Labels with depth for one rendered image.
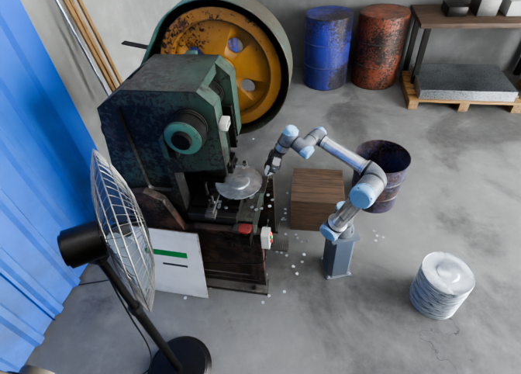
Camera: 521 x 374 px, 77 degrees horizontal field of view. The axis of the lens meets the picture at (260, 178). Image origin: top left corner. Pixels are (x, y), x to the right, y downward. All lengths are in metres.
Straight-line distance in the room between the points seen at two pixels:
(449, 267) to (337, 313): 0.76
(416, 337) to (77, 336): 2.20
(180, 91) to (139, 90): 0.19
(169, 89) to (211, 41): 0.55
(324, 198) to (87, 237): 1.76
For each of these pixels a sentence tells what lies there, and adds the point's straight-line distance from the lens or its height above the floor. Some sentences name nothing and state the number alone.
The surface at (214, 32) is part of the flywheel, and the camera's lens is 1.96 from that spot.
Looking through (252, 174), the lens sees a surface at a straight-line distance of 2.05.
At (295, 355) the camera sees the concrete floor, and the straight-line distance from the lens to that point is 2.28.
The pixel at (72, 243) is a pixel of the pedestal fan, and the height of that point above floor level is 1.37.
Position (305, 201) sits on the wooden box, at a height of 0.35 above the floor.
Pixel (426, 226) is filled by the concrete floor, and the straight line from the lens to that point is 2.98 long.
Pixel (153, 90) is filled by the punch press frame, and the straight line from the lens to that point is 1.56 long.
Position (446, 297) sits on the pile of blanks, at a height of 0.28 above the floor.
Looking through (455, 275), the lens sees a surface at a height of 0.34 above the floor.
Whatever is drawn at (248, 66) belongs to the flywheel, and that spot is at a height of 1.36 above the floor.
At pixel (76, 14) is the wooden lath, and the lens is 2.67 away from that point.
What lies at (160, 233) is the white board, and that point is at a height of 0.56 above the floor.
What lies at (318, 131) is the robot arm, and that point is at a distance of 1.80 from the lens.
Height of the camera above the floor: 2.17
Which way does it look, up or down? 43 degrees down
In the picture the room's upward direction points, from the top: 5 degrees counter-clockwise
